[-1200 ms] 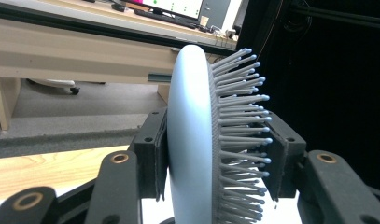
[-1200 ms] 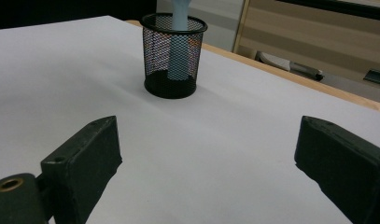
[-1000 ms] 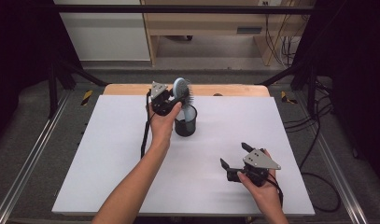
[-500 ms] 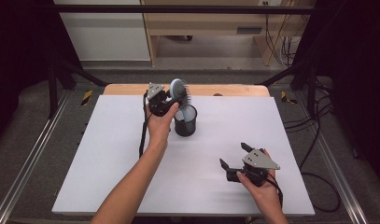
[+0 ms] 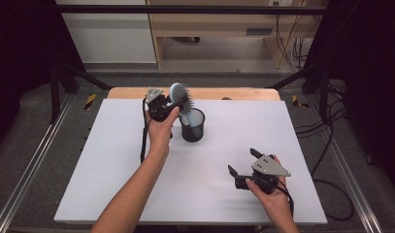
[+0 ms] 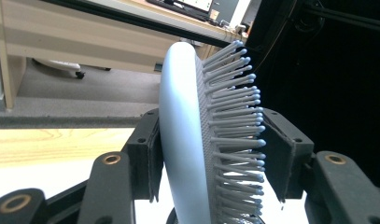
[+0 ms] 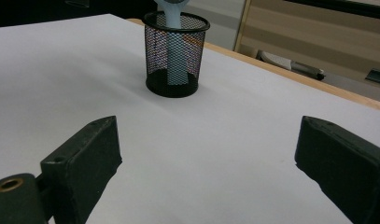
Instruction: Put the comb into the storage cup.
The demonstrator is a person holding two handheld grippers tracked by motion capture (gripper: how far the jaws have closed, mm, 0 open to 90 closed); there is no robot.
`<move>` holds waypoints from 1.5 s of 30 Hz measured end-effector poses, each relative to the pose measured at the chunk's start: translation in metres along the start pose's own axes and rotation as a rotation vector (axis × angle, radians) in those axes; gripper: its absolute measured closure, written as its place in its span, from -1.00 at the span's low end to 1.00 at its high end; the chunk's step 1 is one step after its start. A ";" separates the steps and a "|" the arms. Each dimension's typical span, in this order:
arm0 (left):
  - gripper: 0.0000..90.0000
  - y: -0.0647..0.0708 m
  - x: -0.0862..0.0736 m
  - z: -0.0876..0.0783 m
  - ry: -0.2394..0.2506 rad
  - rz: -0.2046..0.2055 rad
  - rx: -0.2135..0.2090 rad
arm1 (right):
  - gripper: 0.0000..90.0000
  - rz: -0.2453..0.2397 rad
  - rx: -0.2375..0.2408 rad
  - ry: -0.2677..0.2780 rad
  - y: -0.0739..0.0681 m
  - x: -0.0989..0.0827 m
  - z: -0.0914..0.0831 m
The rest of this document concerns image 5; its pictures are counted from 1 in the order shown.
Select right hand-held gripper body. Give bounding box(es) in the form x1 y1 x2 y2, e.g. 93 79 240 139
234 154 292 195

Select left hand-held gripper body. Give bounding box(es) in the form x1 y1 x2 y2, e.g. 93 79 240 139
144 86 174 123

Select light blue hairbrush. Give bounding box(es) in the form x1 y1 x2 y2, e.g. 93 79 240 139
169 82 200 128

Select black mesh pen cup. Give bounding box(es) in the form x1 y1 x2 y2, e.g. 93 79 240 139
179 108 207 144

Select person's left hand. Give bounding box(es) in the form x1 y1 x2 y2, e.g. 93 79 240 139
146 106 181 155

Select person's right hand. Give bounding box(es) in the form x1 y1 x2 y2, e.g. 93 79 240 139
245 154 295 225

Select white table board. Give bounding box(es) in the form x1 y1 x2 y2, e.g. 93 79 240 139
53 98 328 226

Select wooden table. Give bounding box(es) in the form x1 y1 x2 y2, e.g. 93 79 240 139
106 86 281 102

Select yellow black tape marker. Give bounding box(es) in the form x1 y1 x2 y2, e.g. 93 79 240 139
83 92 98 112

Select white cabinet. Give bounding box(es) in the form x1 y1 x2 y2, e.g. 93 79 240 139
54 0 158 65

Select light wooden desk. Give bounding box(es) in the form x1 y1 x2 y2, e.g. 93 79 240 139
145 0 319 70

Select black metal stand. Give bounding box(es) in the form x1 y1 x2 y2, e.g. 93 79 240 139
265 61 333 124
49 60 113 124

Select black curtain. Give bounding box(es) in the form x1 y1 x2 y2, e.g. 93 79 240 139
0 0 88 150
303 0 395 197

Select black floor cables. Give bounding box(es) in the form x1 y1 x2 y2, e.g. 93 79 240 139
294 81 348 179

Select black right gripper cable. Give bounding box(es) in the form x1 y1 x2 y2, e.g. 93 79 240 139
277 179 355 223

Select aluminium rail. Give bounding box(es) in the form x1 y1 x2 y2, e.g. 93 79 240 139
305 96 384 233
0 93 74 233

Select black horizontal frame bar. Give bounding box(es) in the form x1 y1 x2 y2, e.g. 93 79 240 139
54 4 330 16

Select hanging cable bundle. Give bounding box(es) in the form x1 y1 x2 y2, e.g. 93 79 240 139
274 14 316 71

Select white wall socket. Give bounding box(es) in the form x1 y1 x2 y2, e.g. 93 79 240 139
268 0 295 8

